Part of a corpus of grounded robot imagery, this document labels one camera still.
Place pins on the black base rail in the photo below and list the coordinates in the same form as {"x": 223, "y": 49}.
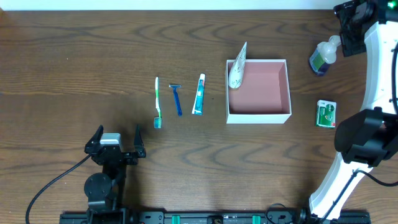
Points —
{"x": 275, "y": 215}

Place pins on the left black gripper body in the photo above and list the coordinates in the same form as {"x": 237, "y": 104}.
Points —
{"x": 123, "y": 156}

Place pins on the white cardboard box pink interior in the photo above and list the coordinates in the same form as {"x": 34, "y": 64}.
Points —
{"x": 264, "y": 95}

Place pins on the white floral lotion tube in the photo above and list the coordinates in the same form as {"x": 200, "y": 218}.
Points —
{"x": 236, "y": 73}

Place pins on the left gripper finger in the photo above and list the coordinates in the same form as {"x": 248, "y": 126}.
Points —
{"x": 138, "y": 143}
{"x": 94, "y": 145}

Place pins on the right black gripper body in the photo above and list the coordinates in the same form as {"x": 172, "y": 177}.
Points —
{"x": 351, "y": 40}

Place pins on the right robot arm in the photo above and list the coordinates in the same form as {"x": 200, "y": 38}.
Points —
{"x": 369, "y": 137}

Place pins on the green white toothbrush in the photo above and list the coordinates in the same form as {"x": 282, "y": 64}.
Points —
{"x": 158, "y": 119}

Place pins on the green white soap bar box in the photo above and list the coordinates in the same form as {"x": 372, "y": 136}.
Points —
{"x": 326, "y": 114}

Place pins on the clear pump soap bottle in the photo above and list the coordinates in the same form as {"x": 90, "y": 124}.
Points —
{"x": 324, "y": 55}

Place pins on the blue disposable razor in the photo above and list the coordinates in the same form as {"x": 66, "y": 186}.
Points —
{"x": 175, "y": 87}

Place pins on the teal white toothpaste tube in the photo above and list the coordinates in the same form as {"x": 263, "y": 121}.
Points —
{"x": 198, "y": 104}

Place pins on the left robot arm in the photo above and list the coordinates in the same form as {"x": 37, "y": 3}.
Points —
{"x": 105, "y": 189}

